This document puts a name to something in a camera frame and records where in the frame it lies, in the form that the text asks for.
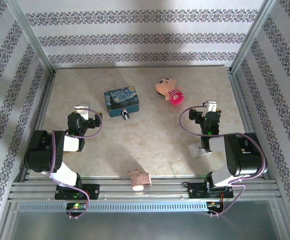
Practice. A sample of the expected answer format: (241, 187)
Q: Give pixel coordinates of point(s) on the starry night tin box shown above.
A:
(121, 98)

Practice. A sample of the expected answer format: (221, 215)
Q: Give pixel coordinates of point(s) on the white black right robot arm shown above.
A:
(245, 155)

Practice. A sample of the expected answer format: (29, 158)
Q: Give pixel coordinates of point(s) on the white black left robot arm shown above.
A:
(42, 150)

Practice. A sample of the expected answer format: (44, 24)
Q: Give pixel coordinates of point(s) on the white plastic stand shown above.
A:
(196, 150)

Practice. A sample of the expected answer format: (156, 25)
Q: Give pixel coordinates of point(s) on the pink plush doll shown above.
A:
(174, 96)

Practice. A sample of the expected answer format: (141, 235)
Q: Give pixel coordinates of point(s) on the circuit board with green light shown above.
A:
(75, 205)

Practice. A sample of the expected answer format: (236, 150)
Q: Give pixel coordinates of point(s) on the pink wooden toy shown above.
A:
(141, 180)

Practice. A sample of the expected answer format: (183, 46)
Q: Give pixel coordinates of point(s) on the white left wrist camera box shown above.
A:
(83, 110)

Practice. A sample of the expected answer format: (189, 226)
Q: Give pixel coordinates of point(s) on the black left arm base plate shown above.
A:
(93, 191)

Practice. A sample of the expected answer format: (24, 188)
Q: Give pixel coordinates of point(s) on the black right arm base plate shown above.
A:
(197, 193)

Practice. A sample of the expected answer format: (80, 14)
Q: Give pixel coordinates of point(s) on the aluminium frame rail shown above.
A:
(159, 190)

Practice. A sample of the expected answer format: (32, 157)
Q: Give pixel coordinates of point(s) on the aluminium corner post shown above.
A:
(252, 35)
(29, 35)

